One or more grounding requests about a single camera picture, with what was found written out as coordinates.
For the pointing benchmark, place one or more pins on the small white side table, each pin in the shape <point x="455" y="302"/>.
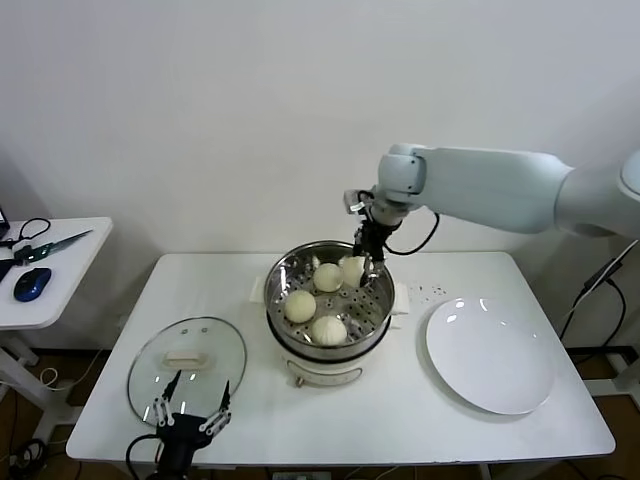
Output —
<point x="75" y="270"/>

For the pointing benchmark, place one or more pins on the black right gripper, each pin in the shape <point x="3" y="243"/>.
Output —
<point x="372" y="237"/>

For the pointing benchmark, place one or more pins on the white electric cooker pot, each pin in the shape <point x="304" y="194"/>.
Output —
<point x="325" y="372"/>

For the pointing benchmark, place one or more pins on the blue computer mouse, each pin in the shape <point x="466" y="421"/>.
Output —
<point x="31" y="285"/>

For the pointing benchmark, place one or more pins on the large white plate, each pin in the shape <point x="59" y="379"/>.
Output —
<point x="490" y="350"/>

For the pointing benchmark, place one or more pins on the white steamed baozi bun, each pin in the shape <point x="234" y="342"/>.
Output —
<point x="351" y="270"/>
<point x="327" y="277"/>
<point x="299" y="306"/>
<point x="328" y="330"/>

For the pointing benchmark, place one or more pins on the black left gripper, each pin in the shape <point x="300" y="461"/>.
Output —
<point x="182" y="435"/>

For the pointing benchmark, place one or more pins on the perforated stainless steamer basket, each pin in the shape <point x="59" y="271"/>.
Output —
<point x="375" y="305"/>

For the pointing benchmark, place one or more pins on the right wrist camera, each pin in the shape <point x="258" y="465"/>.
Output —
<point x="352" y="201"/>

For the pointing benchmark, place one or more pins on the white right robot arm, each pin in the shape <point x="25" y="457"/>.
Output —
<point x="490" y="185"/>

